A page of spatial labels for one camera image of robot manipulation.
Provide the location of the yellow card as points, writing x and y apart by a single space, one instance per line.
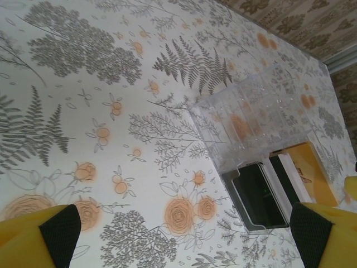
315 167

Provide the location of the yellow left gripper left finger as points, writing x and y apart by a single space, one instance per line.
22 243

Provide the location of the aluminium upright frame post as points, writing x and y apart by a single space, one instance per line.
343 62

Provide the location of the floral patterned tablecloth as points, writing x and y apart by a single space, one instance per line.
111 111

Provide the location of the black card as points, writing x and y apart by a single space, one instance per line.
259 195

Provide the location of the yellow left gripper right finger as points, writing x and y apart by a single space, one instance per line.
334 248

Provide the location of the white card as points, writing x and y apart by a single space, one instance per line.
293 178

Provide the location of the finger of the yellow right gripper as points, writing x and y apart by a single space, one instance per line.
352 188

